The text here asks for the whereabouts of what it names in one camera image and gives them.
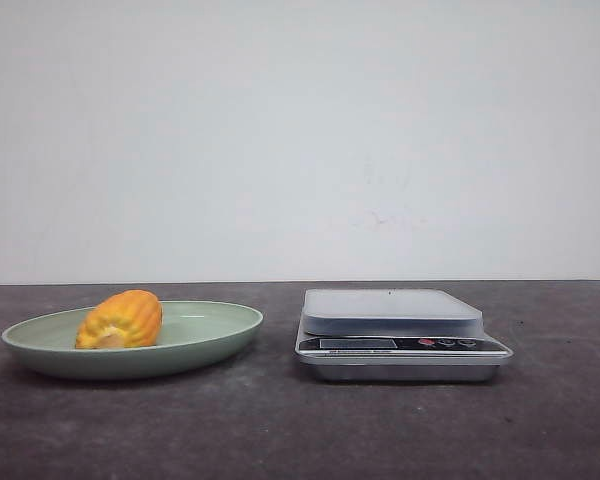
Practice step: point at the yellow corn cob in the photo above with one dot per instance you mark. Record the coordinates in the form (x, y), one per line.
(130, 319)

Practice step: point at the silver digital kitchen scale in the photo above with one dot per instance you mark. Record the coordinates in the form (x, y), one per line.
(420, 335)

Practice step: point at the pale green plate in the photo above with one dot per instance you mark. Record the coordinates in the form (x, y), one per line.
(187, 335)

